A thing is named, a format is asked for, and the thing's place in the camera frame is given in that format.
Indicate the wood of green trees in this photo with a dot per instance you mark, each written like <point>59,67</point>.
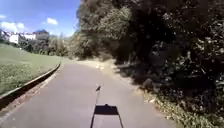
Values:
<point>173,43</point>

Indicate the grass slope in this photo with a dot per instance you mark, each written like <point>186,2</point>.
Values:
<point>20,70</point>

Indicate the pale concrete kerb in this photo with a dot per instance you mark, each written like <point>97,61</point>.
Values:
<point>20,91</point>

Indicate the white building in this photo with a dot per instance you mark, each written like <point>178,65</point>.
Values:
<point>15,38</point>

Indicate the grey asphalt path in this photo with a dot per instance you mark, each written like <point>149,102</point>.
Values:
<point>73,96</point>

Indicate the row of trees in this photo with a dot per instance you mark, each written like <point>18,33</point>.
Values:
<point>43,43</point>

